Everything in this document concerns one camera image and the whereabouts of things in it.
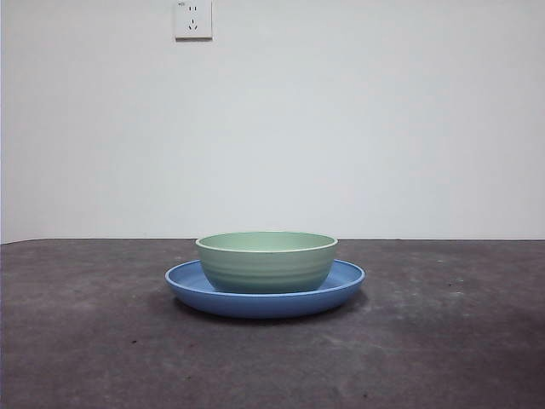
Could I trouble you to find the green ribbed bowl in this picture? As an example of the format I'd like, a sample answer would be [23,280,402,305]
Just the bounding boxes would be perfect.
[195,231,339,294]

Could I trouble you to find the blue plate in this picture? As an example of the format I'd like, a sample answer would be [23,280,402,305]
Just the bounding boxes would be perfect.
[164,258,366,320]

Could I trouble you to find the white wall socket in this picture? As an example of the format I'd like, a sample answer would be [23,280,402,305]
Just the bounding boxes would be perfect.
[174,0,214,42]

